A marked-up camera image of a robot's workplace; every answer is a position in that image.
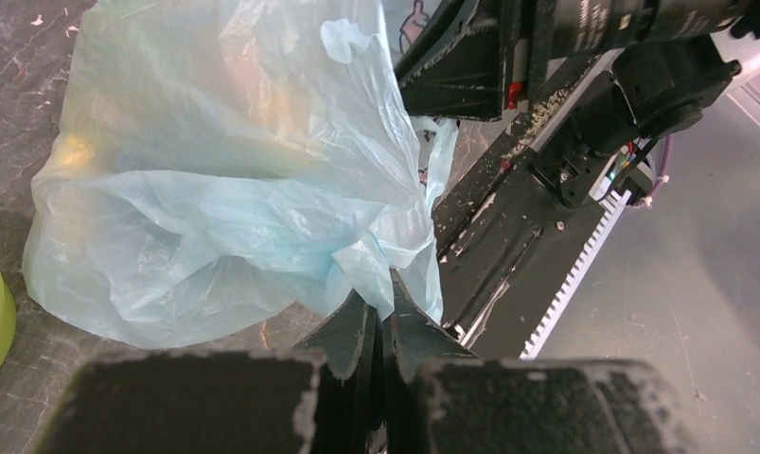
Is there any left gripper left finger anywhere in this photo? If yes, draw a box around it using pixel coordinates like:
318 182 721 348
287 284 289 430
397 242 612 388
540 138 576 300
296 291 379 453

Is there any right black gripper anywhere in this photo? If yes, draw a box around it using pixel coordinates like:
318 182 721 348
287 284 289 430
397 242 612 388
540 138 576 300
395 0 656 121

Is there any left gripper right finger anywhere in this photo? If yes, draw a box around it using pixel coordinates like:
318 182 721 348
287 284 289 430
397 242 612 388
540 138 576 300
381 269 476 453

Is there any light blue cartoon plastic bag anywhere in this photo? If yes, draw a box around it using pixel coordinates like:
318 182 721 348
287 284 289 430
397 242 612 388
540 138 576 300
23 1 458 349

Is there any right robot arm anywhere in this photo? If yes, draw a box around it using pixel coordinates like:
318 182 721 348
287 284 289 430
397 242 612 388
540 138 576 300
395 1 760 208

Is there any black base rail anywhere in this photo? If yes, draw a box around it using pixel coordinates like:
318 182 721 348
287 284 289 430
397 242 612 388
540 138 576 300
435 55 627 360

